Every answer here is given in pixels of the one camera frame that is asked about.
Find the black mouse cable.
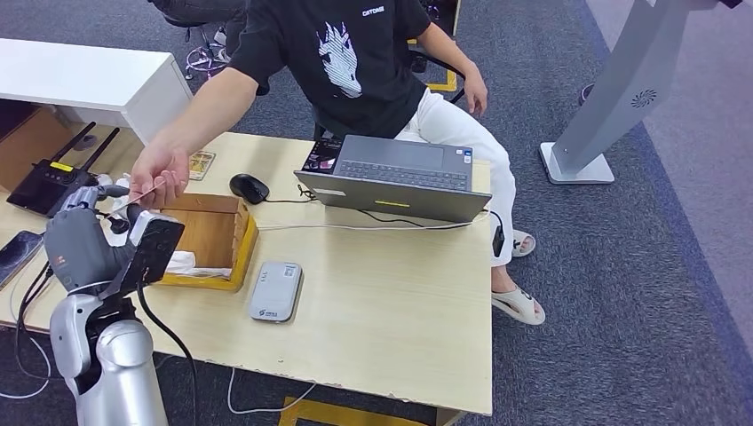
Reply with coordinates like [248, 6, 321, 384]
[265, 183, 319, 205]

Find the white cabinet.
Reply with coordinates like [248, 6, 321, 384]
[0, 37, 195, 148]

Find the person's right hand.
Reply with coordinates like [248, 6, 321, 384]
[129, 140, 191, 211]

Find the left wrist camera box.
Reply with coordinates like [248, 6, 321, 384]
[99, 210, 186, 300]

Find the white tissue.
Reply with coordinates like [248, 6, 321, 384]
[164, 250, 234, 280]

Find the white power strip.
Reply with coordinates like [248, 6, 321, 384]
[102, 196, 133, 251]

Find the smartphone with lit screen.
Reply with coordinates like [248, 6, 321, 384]
[301, 138, 344, 175]

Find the beige sandal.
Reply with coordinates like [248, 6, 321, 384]
[510, 229, 537, 258]
[491, 286, 546, 327]

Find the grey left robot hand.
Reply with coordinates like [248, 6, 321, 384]
[44, 185, 139, 296]

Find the person's left hand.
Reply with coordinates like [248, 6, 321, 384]
[463, 61, 489, 117]

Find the grey card reader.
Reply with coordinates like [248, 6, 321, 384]
[248, 261, 304, 323]

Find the black laptop power cable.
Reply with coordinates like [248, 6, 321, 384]
[357, 207, 501, 231]

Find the grey laptop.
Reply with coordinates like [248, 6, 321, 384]
[294, 135, 493, 225]

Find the black smartphone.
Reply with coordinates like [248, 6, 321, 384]
[0, 230, 45, 289]

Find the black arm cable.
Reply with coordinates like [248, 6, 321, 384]
[136, 285, 200, 426]

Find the chrome chair base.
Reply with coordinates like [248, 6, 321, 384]
[185, 43, 231, 81]

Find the grey kiosk stand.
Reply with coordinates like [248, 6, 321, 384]
[539, 0, 743, 186]

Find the dark cabinet wooden edge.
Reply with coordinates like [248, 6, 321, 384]
[420, 0, 463, 37]

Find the yellow floor tape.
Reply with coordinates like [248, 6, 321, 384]
[426, 70, 459, 93]

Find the black computer mouse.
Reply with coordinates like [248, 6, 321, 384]
[229, 173, 271, 206]

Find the person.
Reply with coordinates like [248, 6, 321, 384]
[129, 0, 546, 327]
[147, 0, 251, 65]

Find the wooden box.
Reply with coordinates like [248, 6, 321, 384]
[154, 193, 260, 294]

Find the ID card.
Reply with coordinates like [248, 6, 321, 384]
[111, 178, 168, 214]

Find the white cable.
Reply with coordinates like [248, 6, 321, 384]
[226, 367, 319, 415]

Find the black router with antennas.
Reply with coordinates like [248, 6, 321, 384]
[6, 122, 122, 220]

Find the yellow patterned card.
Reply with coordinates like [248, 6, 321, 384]
[187, 150, 217, 182]

